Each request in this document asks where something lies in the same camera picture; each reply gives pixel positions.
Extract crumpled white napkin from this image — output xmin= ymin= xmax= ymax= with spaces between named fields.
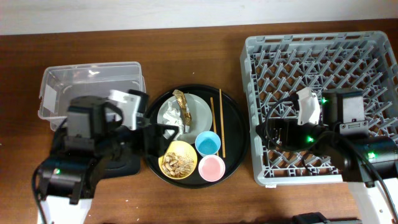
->
xmin=162 ymin=102 xmax=185 ymax=140

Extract right wooden chopstick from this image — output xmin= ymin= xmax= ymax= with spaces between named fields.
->
xmin=219 ymin=89 xmax=226 ymax=158

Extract grey dishwasher rack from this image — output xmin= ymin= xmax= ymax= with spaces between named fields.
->
xmin=240 ymin=31 xmax=397 ymax=188

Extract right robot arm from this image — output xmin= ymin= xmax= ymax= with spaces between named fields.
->
xmin=256 ymin=88 xmax=397 ymax=223

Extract black rectangular tray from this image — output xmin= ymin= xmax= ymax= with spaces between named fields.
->
xmin=51 ymin=124 xmax=142 ymax=181

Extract yellow bowl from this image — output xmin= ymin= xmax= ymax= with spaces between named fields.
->
xmin=158 ymin=141 xmax=198 ymax=180

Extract peanut shells food scraps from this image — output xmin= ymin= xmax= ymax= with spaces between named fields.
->
xmin=160 ymin=152 xmax=195 ymax=179

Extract gold foil wrapper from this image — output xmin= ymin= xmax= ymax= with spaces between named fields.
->
xmin=172 ymin=90 xmax=192 ymax=133

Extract clear plastic storage bin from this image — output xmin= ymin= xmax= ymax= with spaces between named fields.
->
xmin=38 ymin=62 xmax=146 ymax=131

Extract round black serving tray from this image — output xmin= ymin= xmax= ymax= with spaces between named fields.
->
xmin=144 ymin=84 xmax=249 ymax=189

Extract light blue plastic cup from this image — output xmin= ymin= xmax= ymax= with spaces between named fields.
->
xmin=195 ymin=131 xmax=221 ymax=157

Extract grey round plate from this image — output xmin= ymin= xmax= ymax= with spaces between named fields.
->
xmin=157 ymin=93 xmax=213 ymax=144

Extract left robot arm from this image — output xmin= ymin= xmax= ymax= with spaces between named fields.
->
xmin=31 ymin=96 xmax=178 ymax=223

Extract pink plastic cup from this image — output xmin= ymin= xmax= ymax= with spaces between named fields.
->
xmin=198 ymin=155 xmax=226 ymax=182

